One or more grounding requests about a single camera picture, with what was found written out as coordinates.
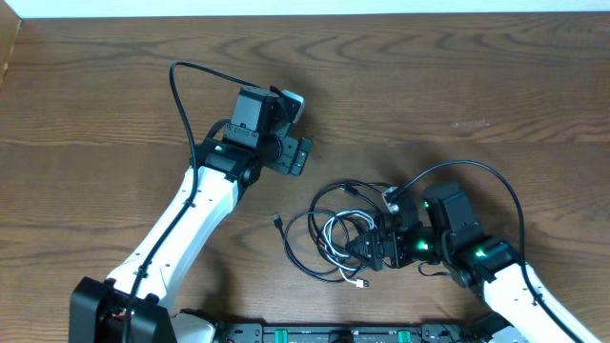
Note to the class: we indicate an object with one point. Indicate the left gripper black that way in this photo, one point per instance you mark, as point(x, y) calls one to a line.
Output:
point(294, 155)

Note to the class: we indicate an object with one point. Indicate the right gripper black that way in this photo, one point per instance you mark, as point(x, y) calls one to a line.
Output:
point(379, 244)

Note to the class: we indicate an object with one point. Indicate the cardboard panel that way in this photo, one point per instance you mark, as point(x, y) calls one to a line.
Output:
point(10, 25)

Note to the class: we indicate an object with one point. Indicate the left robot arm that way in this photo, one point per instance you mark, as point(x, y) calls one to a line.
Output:
point(134, 302)

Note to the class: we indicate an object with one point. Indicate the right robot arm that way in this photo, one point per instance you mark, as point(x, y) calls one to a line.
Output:
point(522, 309)

